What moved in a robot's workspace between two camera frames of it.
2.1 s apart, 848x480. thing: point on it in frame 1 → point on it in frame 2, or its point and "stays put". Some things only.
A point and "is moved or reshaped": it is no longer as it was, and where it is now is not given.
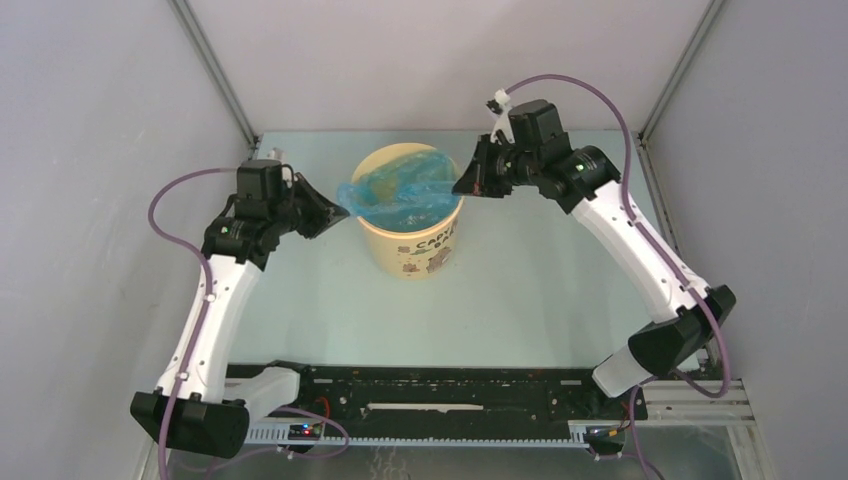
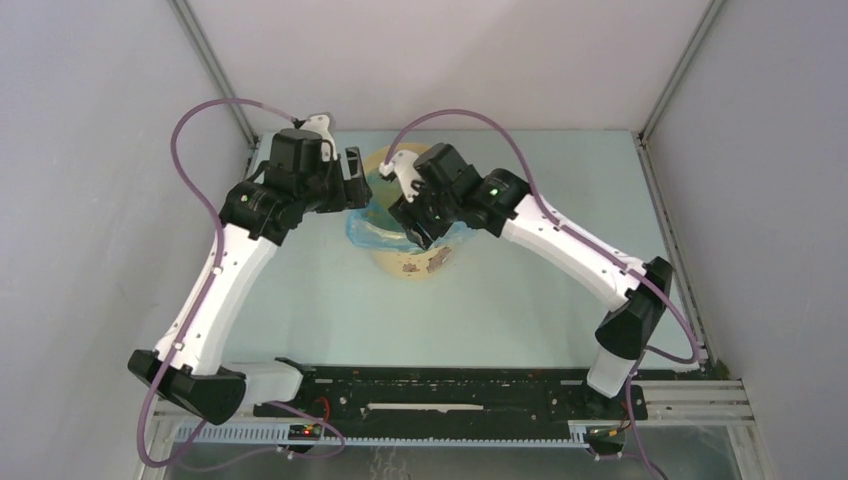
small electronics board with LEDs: [304, 432] stays put
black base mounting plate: [450, 394] stays put
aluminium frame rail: [676, 403] stays put
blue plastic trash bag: [411, 191] is moved or reshaped
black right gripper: [477, 180] → [411, 213]
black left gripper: [325, 213] → [353, 191]
